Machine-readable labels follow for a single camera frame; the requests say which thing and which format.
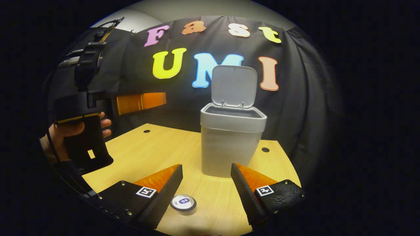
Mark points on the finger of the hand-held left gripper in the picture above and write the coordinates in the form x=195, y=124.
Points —
x=137, y=103

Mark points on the black backdrop cloth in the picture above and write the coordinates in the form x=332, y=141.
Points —
x=295, y=114

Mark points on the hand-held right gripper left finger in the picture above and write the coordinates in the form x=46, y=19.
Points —
x=164, y=200

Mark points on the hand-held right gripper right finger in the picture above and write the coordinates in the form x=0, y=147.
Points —
x=246, y=196

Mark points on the blue pop can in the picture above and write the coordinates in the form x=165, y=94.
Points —
x=183, y=202

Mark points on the white desktop garbage bin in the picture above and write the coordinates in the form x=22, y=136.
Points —
x=229, y=144

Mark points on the wooden desktop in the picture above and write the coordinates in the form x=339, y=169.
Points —
x=151, y=147

